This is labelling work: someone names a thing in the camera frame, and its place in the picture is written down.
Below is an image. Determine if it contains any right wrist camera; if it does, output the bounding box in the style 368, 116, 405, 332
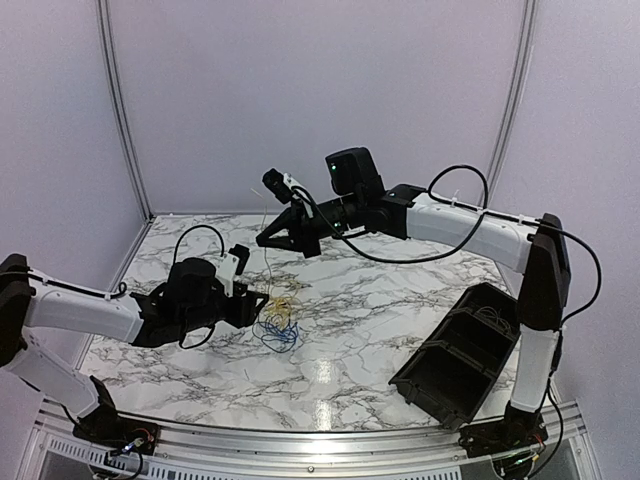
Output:
262, 168, 310, 204

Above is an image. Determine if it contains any yellow cable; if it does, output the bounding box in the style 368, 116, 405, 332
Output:
249, 187, 304, 329

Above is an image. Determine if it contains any right aluminium frame post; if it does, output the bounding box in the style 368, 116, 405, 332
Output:
486, 0, 539, 205

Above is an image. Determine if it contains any black three-compartment bin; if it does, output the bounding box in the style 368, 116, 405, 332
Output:
389, 282, 520, 430

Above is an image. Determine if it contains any aluminium frame post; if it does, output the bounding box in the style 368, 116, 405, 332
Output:
72, 0, 157, 376
486, 0, 539, 205

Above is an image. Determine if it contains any aluminium front rail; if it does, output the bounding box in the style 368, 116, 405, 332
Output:
16, 400, 601, 479

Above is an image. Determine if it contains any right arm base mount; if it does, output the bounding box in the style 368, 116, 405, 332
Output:
458, 403, 548, 458

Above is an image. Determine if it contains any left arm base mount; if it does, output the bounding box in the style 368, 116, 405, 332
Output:
73, 376, 159, 455

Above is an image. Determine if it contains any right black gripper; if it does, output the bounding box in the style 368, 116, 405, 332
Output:
257, 191, 364, 257

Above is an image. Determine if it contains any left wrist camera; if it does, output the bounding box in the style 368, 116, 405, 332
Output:
216, 244, 250, 297

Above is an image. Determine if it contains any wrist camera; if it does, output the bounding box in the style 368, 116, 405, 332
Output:
216, 244, 250, 297
262, 168, 310, 204

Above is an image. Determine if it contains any left aluminium frame post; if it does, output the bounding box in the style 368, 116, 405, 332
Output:
72, 0, 157, 376

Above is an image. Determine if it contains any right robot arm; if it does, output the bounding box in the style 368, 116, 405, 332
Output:
256, 147, 571, 448

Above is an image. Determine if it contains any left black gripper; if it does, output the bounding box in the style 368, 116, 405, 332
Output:
179, 282, 269, 335

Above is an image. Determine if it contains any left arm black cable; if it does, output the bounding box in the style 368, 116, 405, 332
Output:
29, 224, 226, 350

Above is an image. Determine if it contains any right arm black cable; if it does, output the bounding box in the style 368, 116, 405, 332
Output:
294, 164, 604, 326

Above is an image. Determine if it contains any thin black cable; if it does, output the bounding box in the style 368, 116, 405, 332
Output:
472, 299, 516, 336

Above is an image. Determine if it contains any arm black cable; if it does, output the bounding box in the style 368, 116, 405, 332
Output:
29, 224, 226, 350
294, 164, 604, 326

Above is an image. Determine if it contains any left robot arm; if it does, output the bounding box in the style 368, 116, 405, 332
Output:
1, 253, 269, 445

